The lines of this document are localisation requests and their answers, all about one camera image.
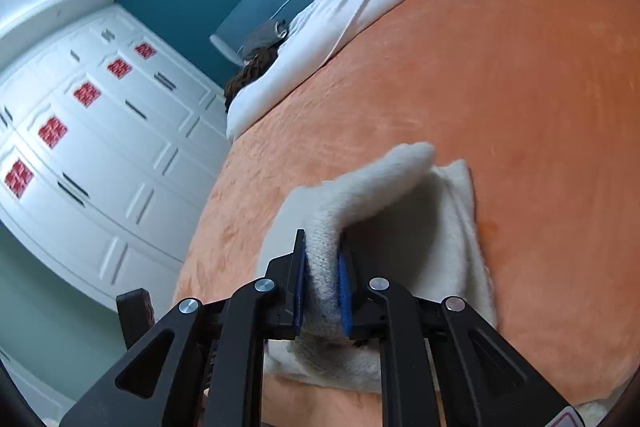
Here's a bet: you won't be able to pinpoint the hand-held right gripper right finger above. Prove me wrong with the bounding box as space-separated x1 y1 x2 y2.
337 251 583 427

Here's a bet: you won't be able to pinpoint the grey cloth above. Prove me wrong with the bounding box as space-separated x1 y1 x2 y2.
241 19 290 58

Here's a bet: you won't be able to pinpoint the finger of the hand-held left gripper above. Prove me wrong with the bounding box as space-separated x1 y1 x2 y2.
116 288 153 350

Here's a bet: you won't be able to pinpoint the orange plush blanket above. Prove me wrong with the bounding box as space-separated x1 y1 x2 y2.
172 0 640 427

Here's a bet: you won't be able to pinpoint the white duvet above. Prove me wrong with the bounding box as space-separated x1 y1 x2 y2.
226 0 503 142

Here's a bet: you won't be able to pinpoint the white panelled wardrobe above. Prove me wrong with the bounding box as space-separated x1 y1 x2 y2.
0 4 231 313

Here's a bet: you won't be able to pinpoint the dark brown fuzzy cloth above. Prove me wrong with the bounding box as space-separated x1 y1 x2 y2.
223 44 281 112

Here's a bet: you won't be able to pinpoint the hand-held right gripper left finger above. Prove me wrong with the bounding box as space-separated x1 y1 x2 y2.
60 228 307 427

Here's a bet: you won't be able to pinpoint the beige knit sweater black hearts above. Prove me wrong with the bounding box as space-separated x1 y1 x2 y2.
257 142 498 395

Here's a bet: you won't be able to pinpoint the cream fleece cloth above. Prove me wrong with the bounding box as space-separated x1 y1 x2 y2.
572 399 618 427

